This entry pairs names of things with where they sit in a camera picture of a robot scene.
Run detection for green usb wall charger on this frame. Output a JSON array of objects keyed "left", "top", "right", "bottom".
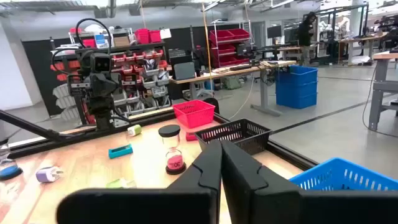
[
  {"left": 126, "top": 124, "right": 143, "bottom": 138},
  {"left": 105, "top": 177, "right": 137, "bottom": 190}
]

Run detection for purple usb wall charger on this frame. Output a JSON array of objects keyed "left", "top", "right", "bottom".
[{"left": 35, "top": 166, "right": 65, "bottom": 184}]

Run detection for teal digital clock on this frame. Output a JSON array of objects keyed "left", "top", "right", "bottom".
[{"left": 108, "top": 143, "right": 134, "bottom": 160}]

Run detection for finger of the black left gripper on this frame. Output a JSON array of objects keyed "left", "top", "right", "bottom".
[
  {"left": 90, "top": 77, "right": 100, "bottom": 98},
  {"left": 99, "top": 77, "right": 109, "bottom": 98}
]

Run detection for stacked blue storage bins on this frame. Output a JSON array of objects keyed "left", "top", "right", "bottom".
[{"left": 275, "top": 64, "right": 319, "bottom": 110}]

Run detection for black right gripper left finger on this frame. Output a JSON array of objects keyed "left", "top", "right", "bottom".
[{"left": 57, "top": 139, "right": 223, "bottom": 224}]

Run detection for black partition board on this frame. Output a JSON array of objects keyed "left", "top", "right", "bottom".
[{"left": 21, "top": 37, "right": 80, "bottom": 116}]

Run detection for white building column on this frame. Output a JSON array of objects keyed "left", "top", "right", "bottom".
[{"left": 349, "top": 0, "right": 365, "bottom": 35}]

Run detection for grey laptop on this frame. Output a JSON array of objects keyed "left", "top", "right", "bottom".
[{"left": 173, "top": 62, "right": 197, "bottom": 82}]

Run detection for red storage bin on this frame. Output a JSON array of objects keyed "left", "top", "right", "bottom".
[
  {"left": 149, "top": 30, "right": 162, "bottom": 44},
  {"left": 134, "top": 28, "right": 150, "bottom": 45}
]

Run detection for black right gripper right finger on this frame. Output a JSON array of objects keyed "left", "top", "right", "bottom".
[{"left": 221, "top": 139, "right": 398, "bottom": 224}]

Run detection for parts bin shelf rack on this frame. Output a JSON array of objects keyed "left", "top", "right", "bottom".
[{"left": 49, "top": 27, "right": 172, "bottom": 125}]

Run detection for black computer monitor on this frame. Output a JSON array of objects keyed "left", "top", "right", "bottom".
[{"left": 266, "top": 24, "right": 282, "bottom": 40}]

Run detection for wooden desk grey legs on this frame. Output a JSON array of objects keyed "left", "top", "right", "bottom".
[{"left": 169, "top": 60, "right": 298, "bottom": 118}]

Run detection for black left wrist camera cable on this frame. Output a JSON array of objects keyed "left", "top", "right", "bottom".
[{"left": 75, "top": 17, "right": 112, "bottom": 55}]

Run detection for red plastic basket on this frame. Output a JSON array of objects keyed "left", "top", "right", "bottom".
[{"left": 172, "top": 99, "right": 216, "bottom": 129}]

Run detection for grey metal workbench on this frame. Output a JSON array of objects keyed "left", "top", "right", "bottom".
[{"left": 368, "top": 50, "right": 398, "bottom": 131}]

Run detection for hourglass with red sand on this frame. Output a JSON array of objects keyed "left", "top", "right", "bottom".
[{"left": 157, "top": 124, "right": 188, "bottom": 175}]

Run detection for person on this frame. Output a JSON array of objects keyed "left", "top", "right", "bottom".
[{"left": 297, "top": 11, "right": 318, "bottom": 67}]

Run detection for hourglass with blue sand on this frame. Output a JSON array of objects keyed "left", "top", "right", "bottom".
[{"left": 0, "top": 138, "right": 24, "bottom": 182}]

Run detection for thick yellow hanging cable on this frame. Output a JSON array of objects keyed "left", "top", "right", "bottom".
[{"left": 201, "top": 0, "right": 216, "bottom": 98}]

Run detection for black plastic basket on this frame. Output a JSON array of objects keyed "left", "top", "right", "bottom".
[{"left": 195, "top": 118, "right": 272, "bottom": 156}]

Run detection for wire rack with red bins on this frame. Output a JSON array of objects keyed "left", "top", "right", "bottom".
[{"left": 208, "top": 20, "right": 252, "bottom": 68}]

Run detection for black aluminium table frame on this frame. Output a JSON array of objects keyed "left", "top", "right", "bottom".
[{"left": 0, "top": 107, "right": 318, "bottom": 171}]

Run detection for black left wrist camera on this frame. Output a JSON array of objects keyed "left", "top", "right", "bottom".
[{"left": 92, "top": 52, "right": 113, "bottom": 75}]

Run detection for blue plastic basket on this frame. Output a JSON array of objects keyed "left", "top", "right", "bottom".
[{"left": 289, "top": 157, "right": 398, "bottom": 192}]

